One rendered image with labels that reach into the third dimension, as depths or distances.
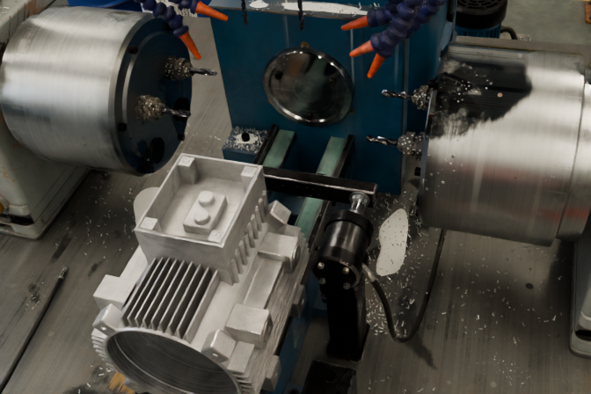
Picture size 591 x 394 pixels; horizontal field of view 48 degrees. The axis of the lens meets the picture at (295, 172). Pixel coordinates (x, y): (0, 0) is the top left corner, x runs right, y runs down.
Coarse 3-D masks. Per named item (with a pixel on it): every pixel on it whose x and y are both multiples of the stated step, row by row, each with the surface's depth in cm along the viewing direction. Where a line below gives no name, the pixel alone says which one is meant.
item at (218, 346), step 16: (272, 208) 77; (272, 224) 78; (112, 304) 69; (96, 320) 69; (112, 320) 68; (208, 336) 66; (224, 336) 66; (208, 352) 65; (224, 352) 65; (128, 384) 77
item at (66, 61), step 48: (48, 48) 95; (96, 48) 93; (144, 48) 96; (0, 96) 98; (48, 96) 94; (96, 96) 92; (144, 96) 97; (48, 144) 99; (96, 144) 95; (144, 144) 101
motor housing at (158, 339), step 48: (144, 288) 68; (192, 288) 69; (240, 288) 72; (288, 288) 77; (96, 336) 71; (144, 336) 79; (192, 336) 66; (144, 384) 77; (192, 384) 78; (240, 384) 69
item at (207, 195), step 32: (192, 160) 76; (224, 160) 76; (160, 192) 73; (192, 192) 77; (224, 192) 76; (256, 192) 74; (160, 224) 73; (192, 224) 71; (224, 224) 73; (256, 224) 74; (160, 256) 71; (192, 256) 69; (224, 256) 68
